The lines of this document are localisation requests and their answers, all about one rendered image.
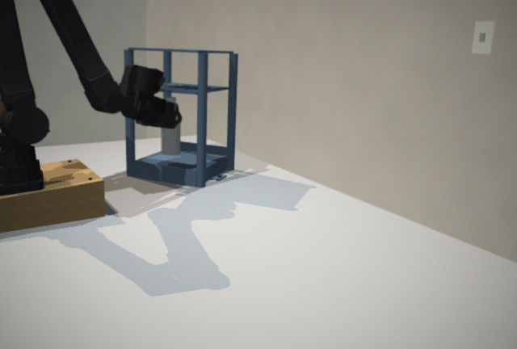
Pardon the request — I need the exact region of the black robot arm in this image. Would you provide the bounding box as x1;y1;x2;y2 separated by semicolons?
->
0;0;166;196

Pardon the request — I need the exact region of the grey bottle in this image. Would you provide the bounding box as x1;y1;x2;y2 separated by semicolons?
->
162;97;181;155

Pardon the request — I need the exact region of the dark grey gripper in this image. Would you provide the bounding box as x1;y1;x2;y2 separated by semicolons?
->
135;101;182;129

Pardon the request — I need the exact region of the blue shelving unit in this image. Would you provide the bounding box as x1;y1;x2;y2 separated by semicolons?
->
124;48;238;187

